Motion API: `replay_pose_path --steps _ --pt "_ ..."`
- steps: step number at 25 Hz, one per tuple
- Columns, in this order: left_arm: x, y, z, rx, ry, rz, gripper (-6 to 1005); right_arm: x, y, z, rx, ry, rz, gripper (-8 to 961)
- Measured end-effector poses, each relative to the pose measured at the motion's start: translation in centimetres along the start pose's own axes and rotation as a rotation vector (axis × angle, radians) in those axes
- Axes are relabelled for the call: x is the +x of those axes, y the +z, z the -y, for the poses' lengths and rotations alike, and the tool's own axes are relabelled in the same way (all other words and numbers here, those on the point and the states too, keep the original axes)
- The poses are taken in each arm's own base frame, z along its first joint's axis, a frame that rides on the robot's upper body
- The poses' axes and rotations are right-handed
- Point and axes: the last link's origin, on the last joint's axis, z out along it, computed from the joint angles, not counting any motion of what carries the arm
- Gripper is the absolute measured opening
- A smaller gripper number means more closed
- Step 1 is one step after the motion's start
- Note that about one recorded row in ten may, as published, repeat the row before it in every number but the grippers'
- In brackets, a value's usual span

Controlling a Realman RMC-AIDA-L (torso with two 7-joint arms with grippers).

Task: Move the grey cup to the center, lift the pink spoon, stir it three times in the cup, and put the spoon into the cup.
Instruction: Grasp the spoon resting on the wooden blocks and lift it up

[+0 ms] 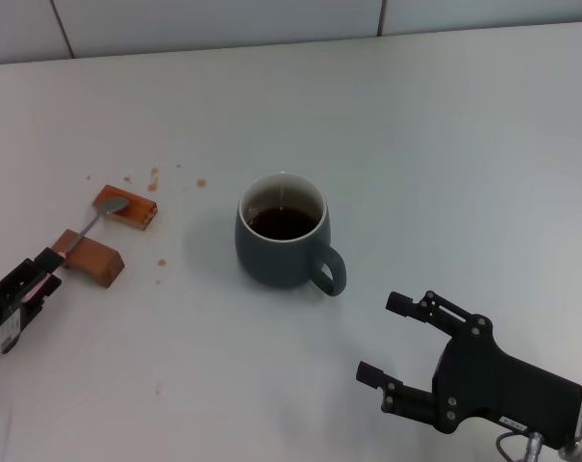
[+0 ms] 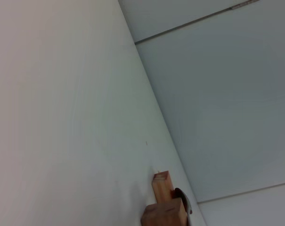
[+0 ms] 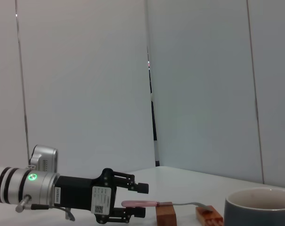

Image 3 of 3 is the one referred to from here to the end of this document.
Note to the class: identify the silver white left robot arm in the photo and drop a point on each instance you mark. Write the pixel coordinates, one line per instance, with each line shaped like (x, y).
(15, 186)

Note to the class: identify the grey ceramic cup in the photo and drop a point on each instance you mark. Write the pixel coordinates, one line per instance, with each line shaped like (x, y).
(250, 216)

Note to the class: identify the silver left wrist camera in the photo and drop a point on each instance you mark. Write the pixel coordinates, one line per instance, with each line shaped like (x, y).
(44, 160)

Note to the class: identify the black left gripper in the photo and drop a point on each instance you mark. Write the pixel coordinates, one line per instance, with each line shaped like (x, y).
(78, 193)

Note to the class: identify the notched brown wooden block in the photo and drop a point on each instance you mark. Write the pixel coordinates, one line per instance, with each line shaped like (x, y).
(165, 215)

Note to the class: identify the grooved orange wooden block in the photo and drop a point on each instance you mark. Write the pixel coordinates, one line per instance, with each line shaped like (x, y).
(209, 217)

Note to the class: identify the white partition board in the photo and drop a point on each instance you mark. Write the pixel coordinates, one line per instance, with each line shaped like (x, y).
(85, 82)
(203, 82)

